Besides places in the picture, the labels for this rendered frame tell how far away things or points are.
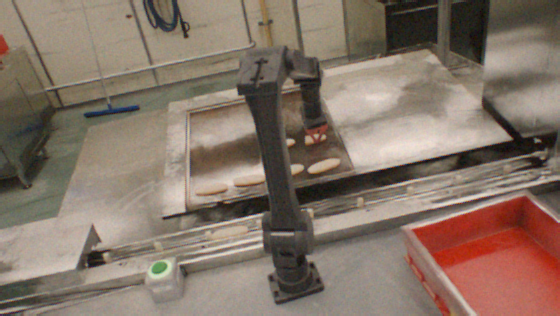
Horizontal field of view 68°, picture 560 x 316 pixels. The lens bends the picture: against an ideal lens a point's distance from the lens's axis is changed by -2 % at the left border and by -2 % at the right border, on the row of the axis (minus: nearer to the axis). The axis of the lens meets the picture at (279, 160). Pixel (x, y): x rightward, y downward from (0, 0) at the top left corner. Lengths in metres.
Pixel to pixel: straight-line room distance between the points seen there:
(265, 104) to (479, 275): 0.61
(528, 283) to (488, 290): 0.09
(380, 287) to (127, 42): 4.20
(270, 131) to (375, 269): 0.44
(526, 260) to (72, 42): 4.58
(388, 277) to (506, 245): 0.29
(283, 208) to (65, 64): 4.38
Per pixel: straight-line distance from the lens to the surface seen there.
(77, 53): 5.00
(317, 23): 4.50
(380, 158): 1.28
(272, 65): 0.77
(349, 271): 1.04
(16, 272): 1.26
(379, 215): 1.12
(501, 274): 1.06
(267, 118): 0.77
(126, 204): 1.49
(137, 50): 4.84
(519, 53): 1.34
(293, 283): 0.97
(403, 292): 1.00
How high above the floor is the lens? 1.59
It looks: 32 degrees down
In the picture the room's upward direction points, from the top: 11 degrees counter-clockwise
